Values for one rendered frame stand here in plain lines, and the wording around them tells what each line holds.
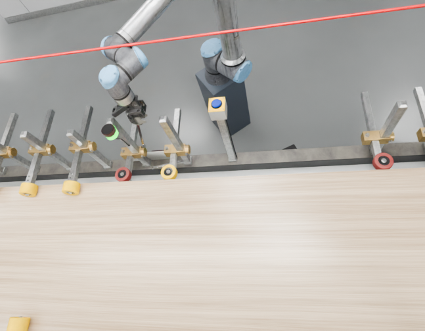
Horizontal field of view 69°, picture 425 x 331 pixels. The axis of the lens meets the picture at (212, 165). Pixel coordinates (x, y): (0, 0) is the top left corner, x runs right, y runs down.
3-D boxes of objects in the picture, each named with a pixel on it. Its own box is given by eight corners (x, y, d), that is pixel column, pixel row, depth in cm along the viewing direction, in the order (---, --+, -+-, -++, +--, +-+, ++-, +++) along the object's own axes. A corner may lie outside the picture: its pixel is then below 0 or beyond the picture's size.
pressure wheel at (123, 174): (125, 175, 172) (115, 167, 162) (138, 175, 171) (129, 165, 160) (123, 188, 169) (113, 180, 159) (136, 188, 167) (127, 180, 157)
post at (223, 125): (228, 155, 176) (214, 110, 136) (237, 154, 175) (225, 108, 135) (228, 162, 174) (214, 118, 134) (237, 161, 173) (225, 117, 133)
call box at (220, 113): (211, 108, 137) (208, 98, 130) (227, 107, 136) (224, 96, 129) (211, 121, 134) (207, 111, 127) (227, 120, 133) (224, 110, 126)
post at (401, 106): (366, 153, 167) (397, 99, 125) (374, 152, 167) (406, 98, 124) (368, 159, 166) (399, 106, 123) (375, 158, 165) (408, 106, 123)
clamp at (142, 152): (125, 151, 176) (121, 147, 171) (147, 150, 173) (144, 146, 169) (123, 160, 174) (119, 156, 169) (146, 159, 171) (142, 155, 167)
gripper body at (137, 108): (145, 119, 148) (134, 104, 137) (129, 121, 149) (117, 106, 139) (147, 106, 151) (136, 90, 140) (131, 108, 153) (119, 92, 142)
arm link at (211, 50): (215, 52, 211) (210, 31, 195) (234, 62, 204) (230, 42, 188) (200, 67, 208) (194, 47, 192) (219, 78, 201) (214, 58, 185)
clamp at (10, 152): (-1, 150, 181) (-9, 146, 177) (18, 149, 179) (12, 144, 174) (-5, 159, 179) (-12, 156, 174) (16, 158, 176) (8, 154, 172)
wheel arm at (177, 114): (176, 112, 181) (174, 108, 177) (182, 111, 180) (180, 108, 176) (169, 181, 163) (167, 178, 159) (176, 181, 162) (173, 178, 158)
